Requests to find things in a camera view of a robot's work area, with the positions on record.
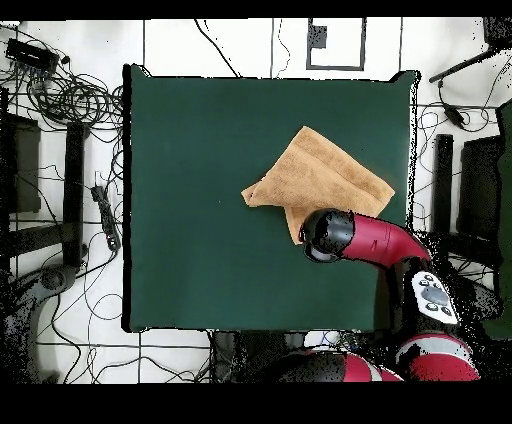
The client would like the black power strip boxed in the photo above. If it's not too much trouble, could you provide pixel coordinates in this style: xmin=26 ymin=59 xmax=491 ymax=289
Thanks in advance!
xmin=90 ymin=184 xmax=122 ymax=252

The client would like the black upright bar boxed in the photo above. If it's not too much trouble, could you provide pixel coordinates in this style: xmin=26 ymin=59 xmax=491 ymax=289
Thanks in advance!
xmin=429 ymin=133 xmax=455 ymax=241
xmin=62 ymin=120 xmax=87 ymax=268

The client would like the orange terry towel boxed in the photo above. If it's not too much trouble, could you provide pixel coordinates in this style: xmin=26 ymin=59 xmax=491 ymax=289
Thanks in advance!
xmin=240 ymin=125 xmax=396 ymax=246

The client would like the dark green table cloth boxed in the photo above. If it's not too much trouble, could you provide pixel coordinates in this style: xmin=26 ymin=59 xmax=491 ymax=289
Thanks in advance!
xmin=122 ymin=63 xmax=419 ymax=333

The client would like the black electronics box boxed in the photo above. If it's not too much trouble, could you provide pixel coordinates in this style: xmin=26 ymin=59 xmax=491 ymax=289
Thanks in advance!
xmin=5 ymin=38 xmax=60 ymax=73

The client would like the black power adapter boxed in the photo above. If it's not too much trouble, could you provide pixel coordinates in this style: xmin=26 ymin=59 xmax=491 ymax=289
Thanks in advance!
xmin=442 ymin=103 xmax=466 ymax=130

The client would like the grey square floor frame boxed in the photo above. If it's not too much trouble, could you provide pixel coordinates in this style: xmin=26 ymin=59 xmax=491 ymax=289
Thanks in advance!
xmin=305 ymin=17 xmax=367 ymax=72

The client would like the grey caster leg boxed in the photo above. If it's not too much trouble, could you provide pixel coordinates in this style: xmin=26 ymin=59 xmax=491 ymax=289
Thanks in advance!
xmin=455 ymin=273 xmax=504 ymax=323
xmin=0 ymin=263 xmax=79 ymax=383

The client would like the tangle of black cables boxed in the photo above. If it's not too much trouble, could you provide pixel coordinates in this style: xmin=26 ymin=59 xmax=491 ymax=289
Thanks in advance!
xmin=0 ymin=59 xmax=125 ymax=133

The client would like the dark flat panel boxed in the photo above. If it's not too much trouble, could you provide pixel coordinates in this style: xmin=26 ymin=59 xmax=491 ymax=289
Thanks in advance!
xmin=457 ymin=135 xmax=503 ymax=243
xmin=0 ymin=112 xmax=42 ymax=214

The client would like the long black floor cable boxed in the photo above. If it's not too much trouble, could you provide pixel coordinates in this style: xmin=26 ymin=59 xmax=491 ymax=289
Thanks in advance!
xmin=193 ymin=18 xmax=242 ymax=79

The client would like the black speckled box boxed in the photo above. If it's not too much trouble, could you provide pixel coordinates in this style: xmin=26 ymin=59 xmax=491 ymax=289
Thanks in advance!
xmin=482 ymin=16 xmax=512 ymax=51

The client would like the black thin rod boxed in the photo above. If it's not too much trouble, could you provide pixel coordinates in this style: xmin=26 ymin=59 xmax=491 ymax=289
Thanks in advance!
xmin=428 ymin=47 xmax=501 ymax=84

